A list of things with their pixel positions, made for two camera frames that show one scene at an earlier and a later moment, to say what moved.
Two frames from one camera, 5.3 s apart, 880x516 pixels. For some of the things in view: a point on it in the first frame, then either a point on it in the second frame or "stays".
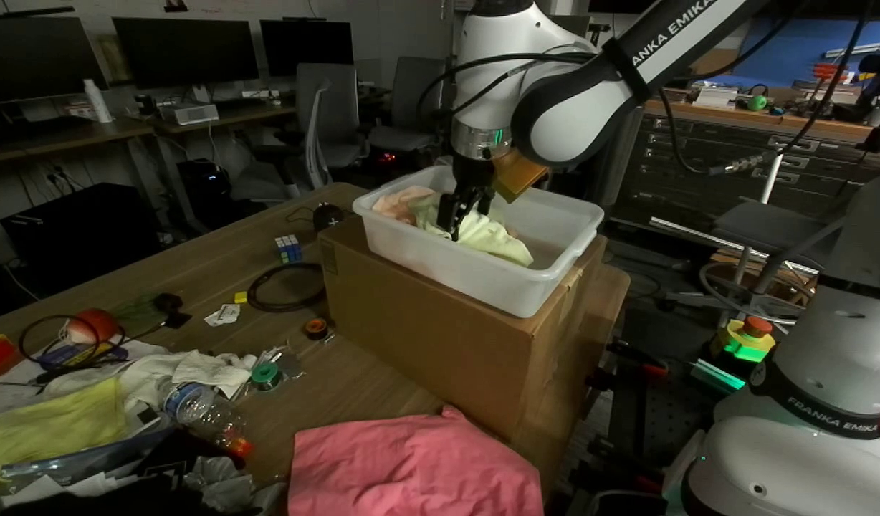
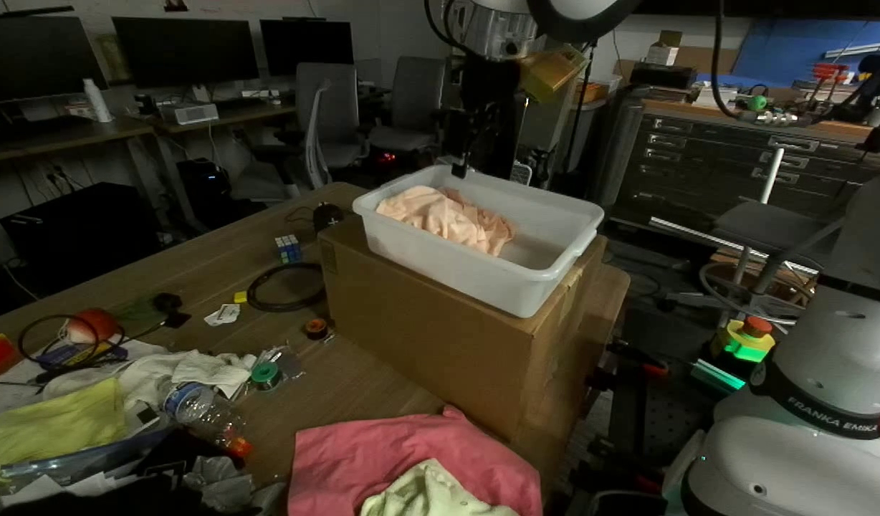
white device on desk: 194,117 stays
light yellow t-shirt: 482,230 → 426,492
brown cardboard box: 471,356 stays
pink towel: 408,466 stays
